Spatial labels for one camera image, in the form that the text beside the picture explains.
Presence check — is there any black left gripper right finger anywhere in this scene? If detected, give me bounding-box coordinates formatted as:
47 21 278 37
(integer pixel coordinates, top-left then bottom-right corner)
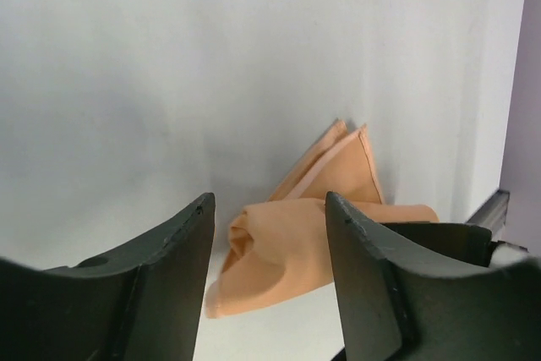
325 192 540 360

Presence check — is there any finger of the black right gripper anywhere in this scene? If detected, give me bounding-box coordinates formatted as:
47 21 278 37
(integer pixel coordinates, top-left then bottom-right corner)
384 222 493 267

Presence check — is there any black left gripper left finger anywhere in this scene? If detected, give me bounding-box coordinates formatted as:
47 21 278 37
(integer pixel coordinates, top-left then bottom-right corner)
1 193 216 360

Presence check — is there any peach satin napkin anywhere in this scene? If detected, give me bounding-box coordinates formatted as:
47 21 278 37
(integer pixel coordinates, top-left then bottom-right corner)
205 120 439 319

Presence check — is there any aluminium frame rail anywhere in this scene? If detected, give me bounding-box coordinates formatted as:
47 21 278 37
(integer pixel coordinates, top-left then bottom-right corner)
467 189 511 239

